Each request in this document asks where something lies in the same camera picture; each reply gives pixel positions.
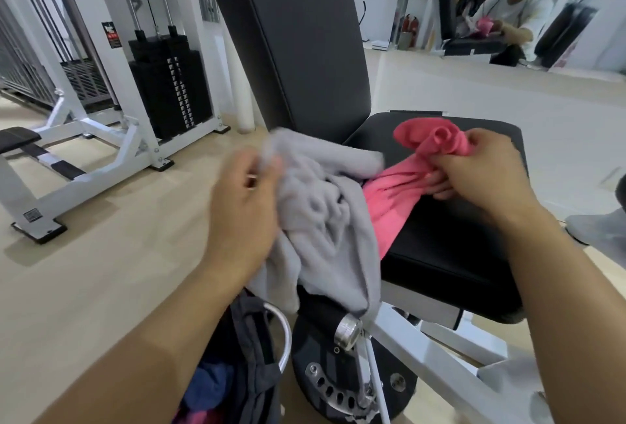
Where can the person's right hand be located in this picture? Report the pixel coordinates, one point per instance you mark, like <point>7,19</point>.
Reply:
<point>489,179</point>

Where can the person's left hand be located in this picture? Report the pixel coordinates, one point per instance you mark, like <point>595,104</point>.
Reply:
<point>242,223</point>

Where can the grey towel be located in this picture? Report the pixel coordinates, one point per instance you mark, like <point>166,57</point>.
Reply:
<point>332,228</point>

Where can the pink towel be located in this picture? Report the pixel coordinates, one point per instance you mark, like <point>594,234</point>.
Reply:
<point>188,418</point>
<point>396,194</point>

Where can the grey backpack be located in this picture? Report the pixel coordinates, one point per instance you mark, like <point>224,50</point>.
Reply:
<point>254,355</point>

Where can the blue towel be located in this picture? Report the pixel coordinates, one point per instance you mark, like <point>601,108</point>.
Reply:
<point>210,384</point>

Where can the person's left forearm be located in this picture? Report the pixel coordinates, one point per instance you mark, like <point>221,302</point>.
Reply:
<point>137,355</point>

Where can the black seat pad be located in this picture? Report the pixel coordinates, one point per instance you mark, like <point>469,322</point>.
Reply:
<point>450,252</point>

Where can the black leg pad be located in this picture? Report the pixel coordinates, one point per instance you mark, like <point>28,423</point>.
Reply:
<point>621,193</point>

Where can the white vertical pipe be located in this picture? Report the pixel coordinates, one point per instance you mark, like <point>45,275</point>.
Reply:
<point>242,86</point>

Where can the black weight stack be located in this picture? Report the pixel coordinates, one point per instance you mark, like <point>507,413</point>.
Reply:
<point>166,91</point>

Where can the black backrest pad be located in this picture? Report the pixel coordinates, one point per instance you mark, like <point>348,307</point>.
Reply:
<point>293,47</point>

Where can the grey metal railing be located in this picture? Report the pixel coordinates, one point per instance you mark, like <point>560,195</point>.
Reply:
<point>83,81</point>

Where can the white lever with black grip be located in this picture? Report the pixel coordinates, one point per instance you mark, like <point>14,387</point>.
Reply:
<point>379,389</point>

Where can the black bench pad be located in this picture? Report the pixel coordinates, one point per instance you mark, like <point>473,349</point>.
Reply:
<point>17,139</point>

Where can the white weight machine frame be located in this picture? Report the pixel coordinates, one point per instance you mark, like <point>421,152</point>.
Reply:
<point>107,145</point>

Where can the wall mirror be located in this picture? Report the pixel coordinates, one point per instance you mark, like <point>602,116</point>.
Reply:
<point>489,3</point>

